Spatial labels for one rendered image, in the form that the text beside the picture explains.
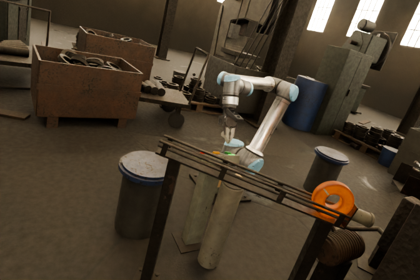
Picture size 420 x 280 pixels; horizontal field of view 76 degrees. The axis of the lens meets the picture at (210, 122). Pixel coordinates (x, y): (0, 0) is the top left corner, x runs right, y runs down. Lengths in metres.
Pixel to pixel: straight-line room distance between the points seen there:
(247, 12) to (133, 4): 7.04
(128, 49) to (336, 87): 3.40
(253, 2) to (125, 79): 4.24
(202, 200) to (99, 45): 3.23
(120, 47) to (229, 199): 3.40
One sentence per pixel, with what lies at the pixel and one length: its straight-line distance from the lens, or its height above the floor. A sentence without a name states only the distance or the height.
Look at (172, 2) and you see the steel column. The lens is 8.84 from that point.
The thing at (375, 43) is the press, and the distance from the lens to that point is 9.36.
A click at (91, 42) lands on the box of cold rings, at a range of 4.31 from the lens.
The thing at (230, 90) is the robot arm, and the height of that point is 0.93.
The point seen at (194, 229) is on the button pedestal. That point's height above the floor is 0.12.
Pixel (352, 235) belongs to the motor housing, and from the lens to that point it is 1.44.
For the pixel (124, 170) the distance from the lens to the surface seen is 1.50.
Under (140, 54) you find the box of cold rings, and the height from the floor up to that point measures 0.59.
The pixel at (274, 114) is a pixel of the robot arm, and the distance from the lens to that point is 2.04.
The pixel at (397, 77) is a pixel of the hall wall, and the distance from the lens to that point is 12.85.
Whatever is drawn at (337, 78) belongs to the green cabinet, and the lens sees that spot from 4.95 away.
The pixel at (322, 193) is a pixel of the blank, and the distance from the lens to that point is 1.18.
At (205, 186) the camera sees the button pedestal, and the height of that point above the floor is 0.42.
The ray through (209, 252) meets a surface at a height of 0.11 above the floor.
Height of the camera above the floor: 1.20
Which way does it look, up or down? 18 degrees down
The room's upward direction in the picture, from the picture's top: 15 degrees clockwise
